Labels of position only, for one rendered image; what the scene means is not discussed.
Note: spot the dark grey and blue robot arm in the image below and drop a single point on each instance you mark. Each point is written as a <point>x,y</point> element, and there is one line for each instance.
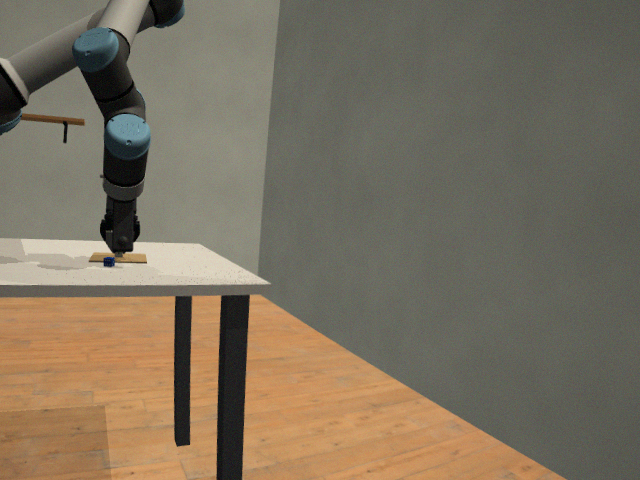
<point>102,58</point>

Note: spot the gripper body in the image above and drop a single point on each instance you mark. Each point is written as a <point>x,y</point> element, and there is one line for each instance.
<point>109,210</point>

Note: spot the tan flat mat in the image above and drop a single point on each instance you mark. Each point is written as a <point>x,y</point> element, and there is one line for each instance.
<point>127,258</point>

